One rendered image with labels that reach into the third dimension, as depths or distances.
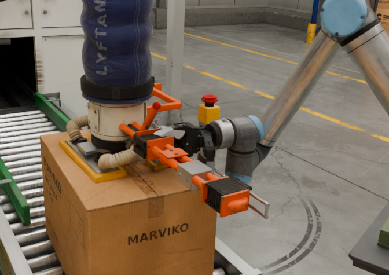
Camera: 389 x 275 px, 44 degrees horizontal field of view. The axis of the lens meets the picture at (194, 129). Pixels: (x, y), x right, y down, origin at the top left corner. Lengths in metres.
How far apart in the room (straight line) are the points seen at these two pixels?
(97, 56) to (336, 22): 0.67
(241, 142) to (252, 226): 1.67
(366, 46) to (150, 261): 0.84
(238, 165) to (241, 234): 1.52
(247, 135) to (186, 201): 0.28
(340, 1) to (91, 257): 0.94
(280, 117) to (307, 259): 1.45
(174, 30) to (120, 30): 3.04
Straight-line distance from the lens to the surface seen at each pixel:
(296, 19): 12.41
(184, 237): 1.47
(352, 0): 1.32
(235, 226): 3.10
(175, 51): 4.48
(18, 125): 3.18
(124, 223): 1.36
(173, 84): 4.55
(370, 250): 1.63
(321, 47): 1.51
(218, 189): 1.08
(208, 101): 1.97
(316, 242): 3.07
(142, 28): 1.44
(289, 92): 1.56
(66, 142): 1.70
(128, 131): 1.45
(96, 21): 1.44
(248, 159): 1.53
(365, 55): 1.34
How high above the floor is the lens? 1.58
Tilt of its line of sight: 20 degrees down
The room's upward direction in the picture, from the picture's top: 3 degrees clockwise
